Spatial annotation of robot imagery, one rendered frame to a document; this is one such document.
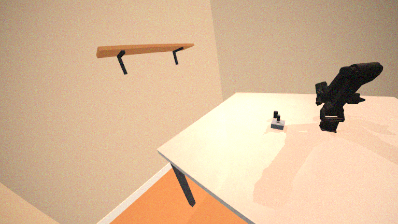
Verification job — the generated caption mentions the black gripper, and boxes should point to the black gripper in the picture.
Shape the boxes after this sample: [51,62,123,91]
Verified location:
[347,93,365,104]

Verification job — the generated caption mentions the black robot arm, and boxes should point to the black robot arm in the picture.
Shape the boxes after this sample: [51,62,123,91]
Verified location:
[315,62,383,133]

